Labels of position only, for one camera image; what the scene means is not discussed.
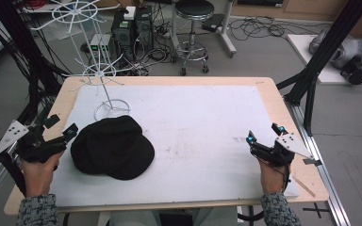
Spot thick black gripper cable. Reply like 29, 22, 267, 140
0, 152, 28, 198

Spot grey rounded machine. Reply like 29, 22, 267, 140
308, 28, 362, 71

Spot black device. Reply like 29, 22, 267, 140
339, 56, 362, 86

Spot black cable under table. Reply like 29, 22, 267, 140
237, 205, 265, 222

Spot person's left hand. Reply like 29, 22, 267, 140
22, 150, 65, 198

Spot black round stool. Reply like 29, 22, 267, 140
171, 0, 217, 77

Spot flat black box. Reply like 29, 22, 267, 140
201, 13, 226, 33

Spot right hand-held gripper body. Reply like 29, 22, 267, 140
249, 133, 323, 168

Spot black floor cables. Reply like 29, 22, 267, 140
227, 15, 328, 42

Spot white wire hat rack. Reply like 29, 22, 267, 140
31, 0, 132, 122

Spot grey device with green light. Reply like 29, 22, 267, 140
89, 33, 113, 62

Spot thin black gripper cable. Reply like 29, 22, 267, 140
258, 158, 292, 193

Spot small white box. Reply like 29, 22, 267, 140
123, 6, 137, 21

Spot black metal frame with cables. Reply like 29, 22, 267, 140
0, 0, 64, 126

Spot white table mat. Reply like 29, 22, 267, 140
50, 84, 301, 208

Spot black hat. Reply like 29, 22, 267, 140
70, 114, 156, 182

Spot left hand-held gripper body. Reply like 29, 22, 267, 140
0, 119, 69, 164

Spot person's right hand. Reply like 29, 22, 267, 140
257, 155, 292, 194

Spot tangle of cables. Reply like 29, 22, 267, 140
119, 46, 174, 77

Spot black metal frame stand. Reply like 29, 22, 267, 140
276, 0, 362, 137

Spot white desk leg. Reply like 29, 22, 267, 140
218, 0, 239, 59

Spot white platform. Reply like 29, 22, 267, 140
286, 33, 362, 86

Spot aluminium rail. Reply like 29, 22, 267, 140
284, 97, 354, 226

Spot black computer tower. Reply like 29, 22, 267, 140
110, 8, 137, 62
134, 5, 155, 53

